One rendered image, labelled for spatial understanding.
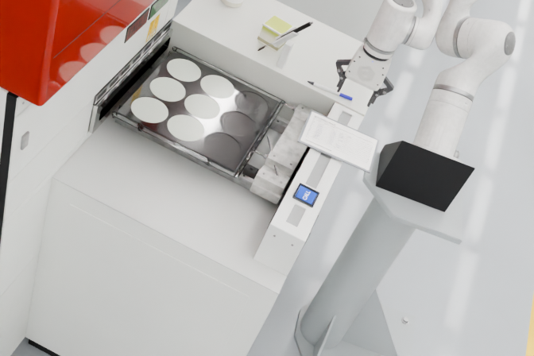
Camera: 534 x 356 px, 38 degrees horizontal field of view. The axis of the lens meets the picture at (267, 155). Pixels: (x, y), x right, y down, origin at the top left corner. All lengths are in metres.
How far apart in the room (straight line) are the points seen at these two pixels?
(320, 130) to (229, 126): 0.25
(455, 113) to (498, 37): 0.24
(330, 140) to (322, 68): 0.32
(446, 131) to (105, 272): 1.01
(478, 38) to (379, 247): 0.69
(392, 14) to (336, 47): 0.53
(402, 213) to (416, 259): 1.12
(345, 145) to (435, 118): 0.29
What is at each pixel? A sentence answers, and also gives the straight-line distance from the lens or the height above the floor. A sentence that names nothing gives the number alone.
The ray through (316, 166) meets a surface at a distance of 2.03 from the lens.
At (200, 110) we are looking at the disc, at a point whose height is 0.90.
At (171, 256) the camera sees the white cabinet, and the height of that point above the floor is 0.76.
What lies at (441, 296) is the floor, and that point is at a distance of 3.29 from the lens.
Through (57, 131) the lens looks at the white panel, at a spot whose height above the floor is 0.98.
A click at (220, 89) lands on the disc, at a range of 2.23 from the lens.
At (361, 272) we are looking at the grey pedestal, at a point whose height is 0.46.
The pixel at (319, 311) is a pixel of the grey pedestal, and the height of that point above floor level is 0.18.
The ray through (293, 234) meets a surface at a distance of 1.84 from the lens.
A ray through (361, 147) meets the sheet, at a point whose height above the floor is 0.97.
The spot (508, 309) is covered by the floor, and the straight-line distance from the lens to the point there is 3.44.
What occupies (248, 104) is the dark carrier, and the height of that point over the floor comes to 0.90.
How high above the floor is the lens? 2.28
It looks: 42 degrees down
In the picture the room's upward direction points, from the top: 23 degrees clockwise
